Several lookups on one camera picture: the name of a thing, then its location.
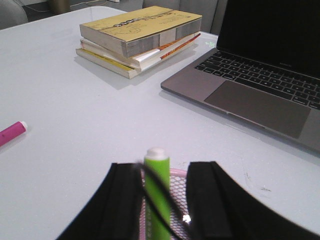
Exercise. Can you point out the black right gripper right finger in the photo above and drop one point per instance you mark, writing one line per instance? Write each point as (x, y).
(220, 209)

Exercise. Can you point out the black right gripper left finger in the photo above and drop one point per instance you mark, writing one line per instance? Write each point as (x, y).
(113, 212)

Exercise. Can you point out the green highlighter pen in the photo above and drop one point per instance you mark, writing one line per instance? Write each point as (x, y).
(157, 159)

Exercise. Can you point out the pink highlighter pen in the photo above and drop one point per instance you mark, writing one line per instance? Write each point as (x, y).
(13, 131)

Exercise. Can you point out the pink mesh pen holder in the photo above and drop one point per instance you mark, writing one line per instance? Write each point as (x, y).
(178, 179)

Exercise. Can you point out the bottom yellow book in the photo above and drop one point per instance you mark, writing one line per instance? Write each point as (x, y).
(108, 63)

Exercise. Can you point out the yellow book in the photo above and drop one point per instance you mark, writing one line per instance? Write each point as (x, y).
(138, 31)
(108, 63)

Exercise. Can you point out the grey open laptop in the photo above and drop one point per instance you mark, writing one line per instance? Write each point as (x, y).
(265, 68)

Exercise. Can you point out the middle white book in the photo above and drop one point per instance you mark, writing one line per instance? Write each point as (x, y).
(146, 59)

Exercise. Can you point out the top yellow book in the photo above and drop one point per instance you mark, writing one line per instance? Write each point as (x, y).
(138, 31)

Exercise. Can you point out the left grey armchair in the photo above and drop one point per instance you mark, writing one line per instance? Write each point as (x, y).
(11, 14)

